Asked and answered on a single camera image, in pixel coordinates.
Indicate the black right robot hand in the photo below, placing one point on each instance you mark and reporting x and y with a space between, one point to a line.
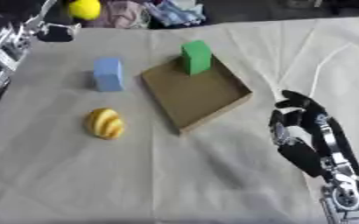
302 137

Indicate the yellow striped toy bread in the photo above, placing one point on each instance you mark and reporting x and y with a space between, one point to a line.
105 123

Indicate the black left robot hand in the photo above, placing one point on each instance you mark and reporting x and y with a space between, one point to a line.
56 33

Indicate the pile of clothes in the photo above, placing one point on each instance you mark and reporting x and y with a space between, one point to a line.
147 13

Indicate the tan cardboard box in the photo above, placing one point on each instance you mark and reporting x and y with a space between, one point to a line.
195 90

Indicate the blue rectangular block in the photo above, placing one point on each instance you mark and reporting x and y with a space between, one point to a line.
109 74

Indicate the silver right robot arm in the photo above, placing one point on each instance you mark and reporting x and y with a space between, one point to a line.
348 201

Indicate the yellow round toy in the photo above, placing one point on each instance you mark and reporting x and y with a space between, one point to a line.
84 8

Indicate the green rectangular block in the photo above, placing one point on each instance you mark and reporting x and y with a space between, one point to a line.
196 57

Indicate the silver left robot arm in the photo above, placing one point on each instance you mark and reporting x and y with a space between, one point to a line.
2 55

